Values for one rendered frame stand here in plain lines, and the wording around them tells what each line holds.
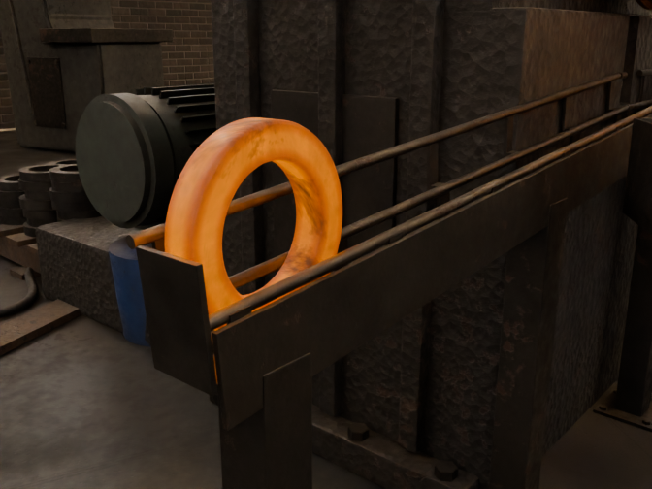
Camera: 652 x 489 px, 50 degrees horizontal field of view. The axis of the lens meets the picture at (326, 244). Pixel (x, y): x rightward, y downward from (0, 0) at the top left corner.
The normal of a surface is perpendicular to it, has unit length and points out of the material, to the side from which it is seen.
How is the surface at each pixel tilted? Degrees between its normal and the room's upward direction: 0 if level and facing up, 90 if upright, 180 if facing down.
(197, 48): 90
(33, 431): 0
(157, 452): 0
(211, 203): 90
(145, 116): 45
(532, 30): 90
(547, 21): 90
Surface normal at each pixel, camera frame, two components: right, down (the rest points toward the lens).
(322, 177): 0.78, 0.18
